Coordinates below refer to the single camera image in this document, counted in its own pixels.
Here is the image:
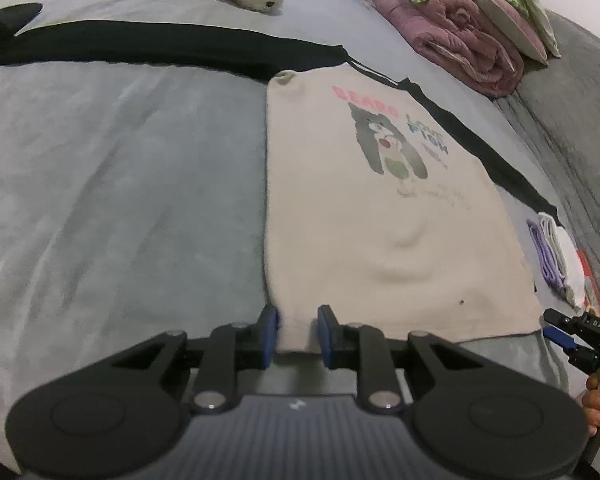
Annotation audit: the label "beige bear raglan shirt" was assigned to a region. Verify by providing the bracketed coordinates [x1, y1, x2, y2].
[0, 18, 555, 352]

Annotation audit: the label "folded white purple clothes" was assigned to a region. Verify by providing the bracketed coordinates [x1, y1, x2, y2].
[527, 212, 585, 310]

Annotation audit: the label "person's right hand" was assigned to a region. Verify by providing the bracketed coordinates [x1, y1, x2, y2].
[581, 374, 600, 437]

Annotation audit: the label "grey bed sheet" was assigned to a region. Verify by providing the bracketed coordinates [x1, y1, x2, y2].
[0, 0, 559, 468]

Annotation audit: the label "grey padded headboard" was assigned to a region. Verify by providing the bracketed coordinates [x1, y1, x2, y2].
[494, 13, 600, 290]

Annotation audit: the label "pink beige pillow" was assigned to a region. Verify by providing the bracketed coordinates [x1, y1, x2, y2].
[475, 0, 562, 65]

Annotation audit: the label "pink rolled quilt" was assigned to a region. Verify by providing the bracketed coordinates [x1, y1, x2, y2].
[366, 0, 524, 98]

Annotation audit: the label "folded black garment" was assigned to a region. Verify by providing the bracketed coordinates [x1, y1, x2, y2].
[0, 2, 43, 49]

